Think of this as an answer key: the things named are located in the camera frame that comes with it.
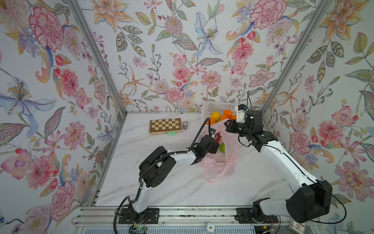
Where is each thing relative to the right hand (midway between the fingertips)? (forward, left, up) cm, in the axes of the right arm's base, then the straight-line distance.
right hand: (223, 120), depth 80 cm
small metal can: (+14, +23, -23) cm, 35 cm away
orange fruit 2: (+18, +3, -22) cm, 29 cm away
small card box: (-45, -34, -26) cm, 62 cm away
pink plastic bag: (-16, -1, -17) cm, 24 cm away
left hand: (-1, +3, -17) cm, 18 cm away
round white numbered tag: (-47, +8, -20) cm, 52 cm away
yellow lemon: (+24, 0, -21) cm, 32 cm away
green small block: (+9, +32, -26) cm, 42 cm away
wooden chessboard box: (+15, +39, -24) cm, 48 cm away
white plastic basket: (+32, +5, -21) cm, 39 cm away
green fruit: (-4, -2, -22) cm, 23 cm away
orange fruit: (+23, -7, -22) cm, 32 cm away
